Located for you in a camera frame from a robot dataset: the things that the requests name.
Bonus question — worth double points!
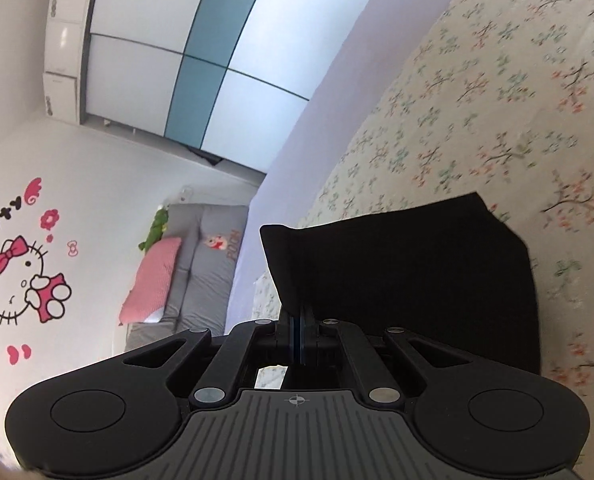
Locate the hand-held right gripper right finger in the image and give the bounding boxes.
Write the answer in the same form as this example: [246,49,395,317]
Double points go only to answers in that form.
[299,307,478,408]

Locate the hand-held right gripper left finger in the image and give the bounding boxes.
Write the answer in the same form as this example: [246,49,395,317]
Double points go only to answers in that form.
[120,308,299,408]

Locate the black pants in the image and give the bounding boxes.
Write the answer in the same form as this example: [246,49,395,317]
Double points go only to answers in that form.
[259,191,544,377]

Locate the pink pillow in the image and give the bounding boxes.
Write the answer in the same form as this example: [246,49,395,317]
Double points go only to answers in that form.
[118,237,183,325]

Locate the green plush toy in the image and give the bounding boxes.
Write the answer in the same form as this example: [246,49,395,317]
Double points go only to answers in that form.
[138,208,171,252]

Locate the lavender bed sheet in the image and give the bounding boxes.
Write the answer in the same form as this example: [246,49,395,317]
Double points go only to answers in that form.
[223,0,480,338]

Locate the cream floral blanket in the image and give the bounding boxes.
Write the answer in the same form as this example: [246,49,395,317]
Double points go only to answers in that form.
[252,0,594,463]

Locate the white and teal wardrobe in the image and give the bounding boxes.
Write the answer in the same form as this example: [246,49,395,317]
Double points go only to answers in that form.
[80,0,394,175]

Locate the white standing air conditioner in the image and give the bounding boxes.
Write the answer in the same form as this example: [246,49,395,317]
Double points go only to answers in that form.
[42,0,104,124]

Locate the cartoon cat wall sticker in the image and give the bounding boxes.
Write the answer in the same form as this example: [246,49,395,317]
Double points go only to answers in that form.
[0,236,74,325]

